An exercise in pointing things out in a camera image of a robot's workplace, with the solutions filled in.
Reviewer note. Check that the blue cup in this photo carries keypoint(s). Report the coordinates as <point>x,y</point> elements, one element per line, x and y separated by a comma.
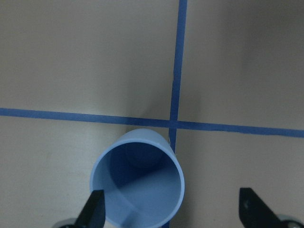
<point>142,180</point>

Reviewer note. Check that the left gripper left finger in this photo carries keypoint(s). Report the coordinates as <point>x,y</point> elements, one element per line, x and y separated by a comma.
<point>93,212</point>

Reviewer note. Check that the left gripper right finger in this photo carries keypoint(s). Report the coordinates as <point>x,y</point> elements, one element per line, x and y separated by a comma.
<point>253,212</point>

